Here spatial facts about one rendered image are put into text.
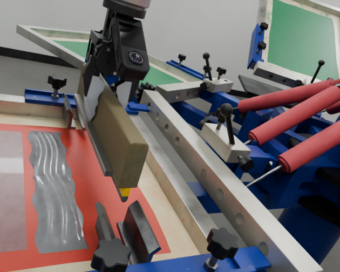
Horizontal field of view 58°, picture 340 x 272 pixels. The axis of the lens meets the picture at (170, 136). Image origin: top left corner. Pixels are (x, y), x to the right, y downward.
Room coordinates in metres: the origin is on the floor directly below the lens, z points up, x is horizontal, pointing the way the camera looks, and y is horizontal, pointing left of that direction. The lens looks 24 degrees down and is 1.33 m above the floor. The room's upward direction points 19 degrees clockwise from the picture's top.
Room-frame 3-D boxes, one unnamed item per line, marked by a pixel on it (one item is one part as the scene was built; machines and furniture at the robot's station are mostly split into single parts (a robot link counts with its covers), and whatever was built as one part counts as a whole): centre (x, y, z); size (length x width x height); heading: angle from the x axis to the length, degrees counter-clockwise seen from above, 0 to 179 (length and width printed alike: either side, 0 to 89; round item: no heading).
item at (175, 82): (1.39, 0.21, 1.05); 1.08 x 0.61 x 0.23; 62
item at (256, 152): (0.71, -0.17, 1.02); 0.17 x 0.06 x 0.05; 122
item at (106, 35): (0.54, 0.14, 1.23); 0.09 x 0.08 x 0.12; 32
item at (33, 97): (0.77, 0.25, 0.98); 0.30 x 0.05 x 0.07; 122
